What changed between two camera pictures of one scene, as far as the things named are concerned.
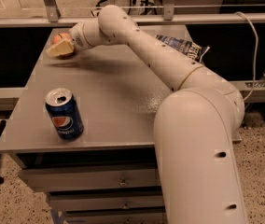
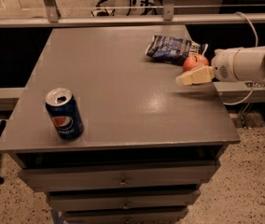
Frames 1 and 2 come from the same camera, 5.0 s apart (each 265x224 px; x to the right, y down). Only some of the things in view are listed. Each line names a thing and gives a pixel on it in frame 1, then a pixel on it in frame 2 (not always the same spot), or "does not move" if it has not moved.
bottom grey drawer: (116, 216) does not move
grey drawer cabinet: (108, 175) does not move
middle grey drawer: (104, 200) does not move
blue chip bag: (189, 49) does not move
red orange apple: (62, 36) to (194, 62)
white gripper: (76, 37) to (223, 64)
